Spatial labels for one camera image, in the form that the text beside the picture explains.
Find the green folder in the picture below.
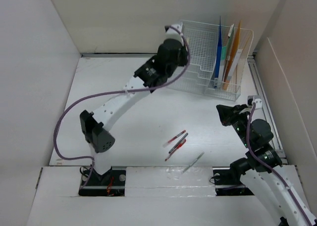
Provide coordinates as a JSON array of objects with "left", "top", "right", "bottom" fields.
[{"left": 222, "top": 24, "right": 234, "bottom": 81}]

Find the blue folder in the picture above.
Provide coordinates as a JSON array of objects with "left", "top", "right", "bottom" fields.
[{"left": 212, "top": 17, "right": 222, "bottom": 82}]

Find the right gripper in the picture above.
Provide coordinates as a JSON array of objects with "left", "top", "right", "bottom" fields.
[{"left": 215, "top": 103, "right": 252, "bottom": 148}]

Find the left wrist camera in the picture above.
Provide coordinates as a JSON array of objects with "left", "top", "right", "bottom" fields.
[{"left": 164, "top": 22, "right": 183, "bottom": 39}]

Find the orange folder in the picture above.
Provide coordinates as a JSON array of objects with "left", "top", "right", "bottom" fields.
[{"left": 222, "top": 21, "right": 250, "bottom": 91}]

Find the red capped pen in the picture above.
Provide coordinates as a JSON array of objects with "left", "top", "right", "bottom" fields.
[{"left": 164, "top": 139, "right": 187, "bottom": 162}]

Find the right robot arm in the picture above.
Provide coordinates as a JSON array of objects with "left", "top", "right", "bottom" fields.
[{"left": 210, "top": 104, "right": 317, "bottom": 226}]

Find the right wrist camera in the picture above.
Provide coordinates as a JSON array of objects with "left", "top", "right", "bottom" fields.
[{"left": 247, "top": 95, "right": 263, "bottom": 110}]

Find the black red pen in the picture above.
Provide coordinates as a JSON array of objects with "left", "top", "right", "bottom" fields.
[{"left": 168, "top": 133, "right": 188, "bottom": 154}]

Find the white green pen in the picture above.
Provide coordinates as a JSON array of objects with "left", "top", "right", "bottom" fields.
[{"left": 182, "top": 152, "right": 204, "bottom": 173}]

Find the red gel pen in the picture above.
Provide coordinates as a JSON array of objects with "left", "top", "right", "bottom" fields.
[{"left": 163, "top": 130, "right": 186, "bottom": 147}]

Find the white wire desk organizer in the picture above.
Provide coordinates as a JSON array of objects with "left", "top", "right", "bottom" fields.
[{"left": 169, "top": 20, "right": 253, "bottom": 101}]

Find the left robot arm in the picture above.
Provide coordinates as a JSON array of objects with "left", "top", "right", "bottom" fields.
[{"left": 80, "top": 38, "right": 188, "bottom": 185}]

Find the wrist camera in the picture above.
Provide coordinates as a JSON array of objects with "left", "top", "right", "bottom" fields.
[
  {"left": 164, "top": 22, "right": 183, "bottom": 39},
  {"left": 247, "top": 95, "right": 263, "bottom": 110}
]

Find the metal mounting rail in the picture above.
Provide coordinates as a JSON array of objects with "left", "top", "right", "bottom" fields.
[{"left": 78, "top": 167, "right": 253, "bottom": 198}]

